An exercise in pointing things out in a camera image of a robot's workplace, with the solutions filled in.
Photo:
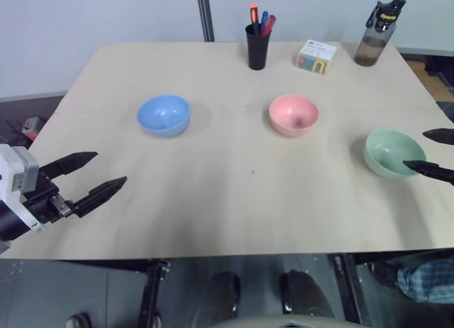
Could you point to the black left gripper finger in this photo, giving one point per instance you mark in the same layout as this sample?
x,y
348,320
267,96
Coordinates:
x,y
69,163
97,196

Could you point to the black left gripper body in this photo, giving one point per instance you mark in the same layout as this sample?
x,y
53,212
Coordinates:
x,y
44,202

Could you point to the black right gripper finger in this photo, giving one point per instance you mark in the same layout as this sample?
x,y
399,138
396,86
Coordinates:
x,y
434,170
443,135

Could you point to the grey and red device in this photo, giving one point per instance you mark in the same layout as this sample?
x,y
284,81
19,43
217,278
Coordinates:
x,y
33,125

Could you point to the green bowl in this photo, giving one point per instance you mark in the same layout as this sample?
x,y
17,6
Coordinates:
x,y
386,150

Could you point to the blue bowl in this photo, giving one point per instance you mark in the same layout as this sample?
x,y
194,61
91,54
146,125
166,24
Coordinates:
x,y
163,115

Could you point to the blue plaid cloth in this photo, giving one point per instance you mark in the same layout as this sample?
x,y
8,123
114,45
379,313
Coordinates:
x,y
425,280

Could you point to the black table leg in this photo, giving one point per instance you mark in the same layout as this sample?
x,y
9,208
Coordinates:
x,y
152,292
351,292

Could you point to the dark transparent water bottle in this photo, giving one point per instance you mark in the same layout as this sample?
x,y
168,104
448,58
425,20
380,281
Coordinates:
x,y
372,40

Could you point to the red bowl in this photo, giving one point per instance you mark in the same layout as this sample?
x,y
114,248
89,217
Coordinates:
x,y
292,111

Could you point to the dark rounded shape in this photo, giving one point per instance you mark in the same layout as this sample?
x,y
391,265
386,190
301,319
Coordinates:
x,y
305,294

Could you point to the grey metal pole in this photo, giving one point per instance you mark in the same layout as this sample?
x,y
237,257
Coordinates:
x,y
205,12

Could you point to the black pen cup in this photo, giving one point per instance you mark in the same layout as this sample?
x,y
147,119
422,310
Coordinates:
x,y
257,51

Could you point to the red marker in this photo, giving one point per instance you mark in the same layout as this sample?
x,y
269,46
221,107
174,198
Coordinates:
x,y
270,23

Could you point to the blue marker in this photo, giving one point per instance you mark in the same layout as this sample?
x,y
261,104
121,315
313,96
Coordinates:
x,y
264,19

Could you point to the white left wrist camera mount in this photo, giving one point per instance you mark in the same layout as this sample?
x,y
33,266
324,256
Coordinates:
x,y
17,164

